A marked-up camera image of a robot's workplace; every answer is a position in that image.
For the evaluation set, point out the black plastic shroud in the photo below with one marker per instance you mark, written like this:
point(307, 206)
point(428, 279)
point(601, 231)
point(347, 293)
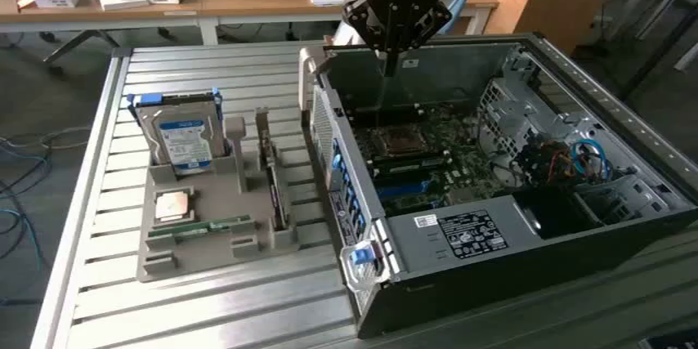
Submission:
point(556, 210)

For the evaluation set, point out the blue case latch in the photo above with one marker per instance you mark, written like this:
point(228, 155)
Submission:
point(361, 257)

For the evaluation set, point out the installed RAM stick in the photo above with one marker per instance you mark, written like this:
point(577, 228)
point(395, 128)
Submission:
point(408, 159)

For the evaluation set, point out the open black PC case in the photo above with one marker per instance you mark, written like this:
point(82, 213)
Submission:
point(489, 283)

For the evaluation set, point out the green RAM stick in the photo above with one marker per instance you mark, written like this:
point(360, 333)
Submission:
point(190, 228)

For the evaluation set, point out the graphics card with metal bracket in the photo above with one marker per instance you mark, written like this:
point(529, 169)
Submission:
point(272, 185)

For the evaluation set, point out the blue expansion slot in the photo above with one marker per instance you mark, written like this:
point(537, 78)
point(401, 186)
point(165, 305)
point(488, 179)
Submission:
point(400, 190)

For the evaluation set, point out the white power strip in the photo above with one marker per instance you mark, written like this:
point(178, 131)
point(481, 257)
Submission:
point(603, 19)

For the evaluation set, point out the CPU socket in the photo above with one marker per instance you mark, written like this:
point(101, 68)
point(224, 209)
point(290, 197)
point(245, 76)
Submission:
point(400, 140)

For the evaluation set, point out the silver disk bay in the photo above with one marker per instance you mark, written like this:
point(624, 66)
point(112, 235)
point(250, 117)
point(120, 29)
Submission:
point(627, 198)

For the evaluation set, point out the green motherboard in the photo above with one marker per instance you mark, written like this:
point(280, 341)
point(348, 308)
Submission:
point(468, 169)

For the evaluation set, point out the chipset heatsink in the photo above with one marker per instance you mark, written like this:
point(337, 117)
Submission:
point(463, 197)

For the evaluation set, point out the CPU with metal lid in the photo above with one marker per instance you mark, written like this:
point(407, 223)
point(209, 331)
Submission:
point(170, 206)

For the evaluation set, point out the hard disk with blue bracket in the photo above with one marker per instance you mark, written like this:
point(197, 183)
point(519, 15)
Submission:
point(180, 140)

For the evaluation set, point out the wooden desk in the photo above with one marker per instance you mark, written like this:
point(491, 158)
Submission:
point(245, 1)

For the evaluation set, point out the grey parts rack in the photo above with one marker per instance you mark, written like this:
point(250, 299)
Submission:
point(217, 202)

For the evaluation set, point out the grey power supply unit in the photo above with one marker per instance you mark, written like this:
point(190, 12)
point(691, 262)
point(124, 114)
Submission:
point(413, 242)

